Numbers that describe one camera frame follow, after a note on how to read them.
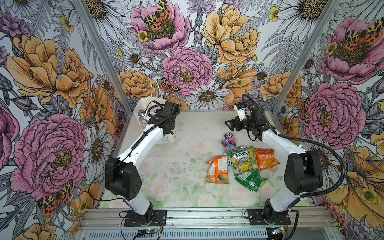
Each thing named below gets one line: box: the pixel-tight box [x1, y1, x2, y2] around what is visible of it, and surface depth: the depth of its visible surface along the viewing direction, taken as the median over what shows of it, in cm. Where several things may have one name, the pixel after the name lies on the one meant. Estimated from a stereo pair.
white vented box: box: [85, 229, 269, 240], surface depth 73 cm
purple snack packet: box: [221, 132, 236, 147], surface depth 98 cm
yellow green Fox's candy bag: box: [229, 145, 257, 176], surface depth 89 cm
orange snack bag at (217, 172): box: [205, 156, 229, 184], surface depth 87 cm
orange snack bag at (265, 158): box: [255, 148, 281, 170], surface depth 93 cm
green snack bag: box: [234, 170, 268, 193], surface depth 84 cm
